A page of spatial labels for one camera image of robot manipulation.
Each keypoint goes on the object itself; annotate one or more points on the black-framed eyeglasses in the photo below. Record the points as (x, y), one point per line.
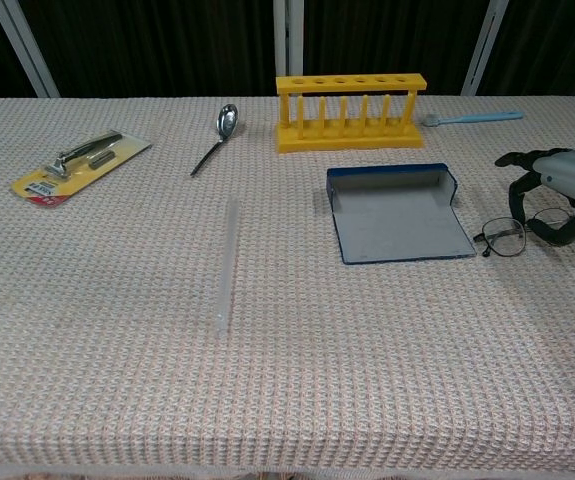
(504, 237)

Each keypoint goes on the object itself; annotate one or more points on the yellow test tube rack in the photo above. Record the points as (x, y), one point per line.
(347, 140)

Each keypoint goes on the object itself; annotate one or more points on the beige waffle-weave tablecloth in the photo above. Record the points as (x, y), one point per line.
(287, 360)

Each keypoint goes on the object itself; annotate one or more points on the metal spoon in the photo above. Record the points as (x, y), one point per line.
(227, 120)

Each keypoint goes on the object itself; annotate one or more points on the clear glass test tube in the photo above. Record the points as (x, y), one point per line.
(228, 265)

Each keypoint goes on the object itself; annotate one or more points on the black pleated curtain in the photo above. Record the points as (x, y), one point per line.
(167, 45)

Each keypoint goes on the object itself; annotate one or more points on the razor in yellow blister pack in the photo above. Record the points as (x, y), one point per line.
(67, 172)

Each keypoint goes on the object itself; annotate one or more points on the white slanted frame post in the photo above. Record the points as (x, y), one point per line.
(27, 50)
(484, 50)

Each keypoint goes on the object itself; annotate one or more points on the white upright frame post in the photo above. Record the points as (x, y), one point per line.
(288, 40)

